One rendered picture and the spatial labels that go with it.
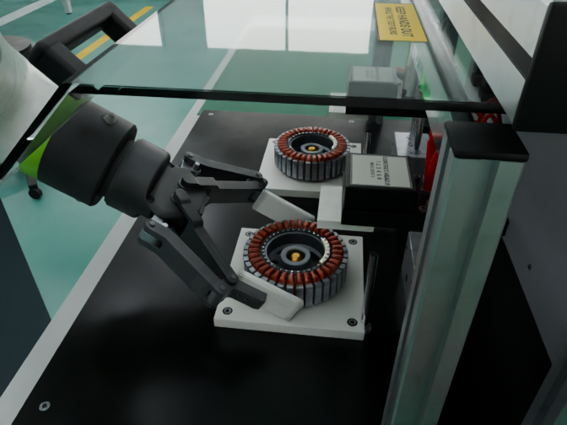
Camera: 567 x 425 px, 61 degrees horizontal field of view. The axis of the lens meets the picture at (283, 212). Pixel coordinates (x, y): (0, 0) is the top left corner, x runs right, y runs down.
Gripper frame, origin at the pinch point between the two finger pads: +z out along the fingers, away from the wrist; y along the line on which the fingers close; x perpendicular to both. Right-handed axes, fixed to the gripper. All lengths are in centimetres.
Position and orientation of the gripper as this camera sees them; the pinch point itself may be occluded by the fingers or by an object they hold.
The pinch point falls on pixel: (294, 259)
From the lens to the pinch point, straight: 52.7
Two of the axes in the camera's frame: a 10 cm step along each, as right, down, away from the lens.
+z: 8.6, 4.7, 2.1
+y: -1.3, 6.0, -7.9
